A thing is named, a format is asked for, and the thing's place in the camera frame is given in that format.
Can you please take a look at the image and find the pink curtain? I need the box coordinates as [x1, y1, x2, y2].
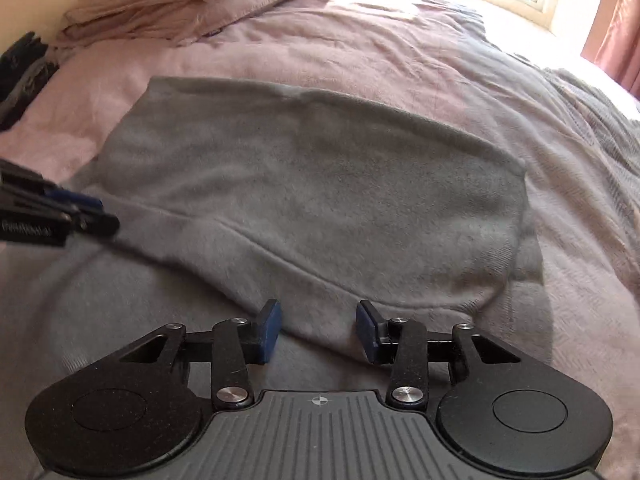
[580, 0, 640, 99]

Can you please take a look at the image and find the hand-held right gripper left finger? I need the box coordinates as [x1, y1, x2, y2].
[117, 299, 283, 410]

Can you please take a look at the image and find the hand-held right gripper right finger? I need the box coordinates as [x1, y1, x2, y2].
[355, 299, 523, 410]

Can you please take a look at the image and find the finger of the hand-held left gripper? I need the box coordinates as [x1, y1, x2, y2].
[0, 159, 104, 213]
[0, 195, 121, 237]

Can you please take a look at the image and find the grey pink blanket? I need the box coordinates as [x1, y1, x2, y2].
[0, 0, 640, 480]

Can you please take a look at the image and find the grey garment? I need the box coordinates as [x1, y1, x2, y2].
[0, 76, 549, 396]

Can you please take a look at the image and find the dark blue garment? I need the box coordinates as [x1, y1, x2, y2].
[0, 31, 59, 134]

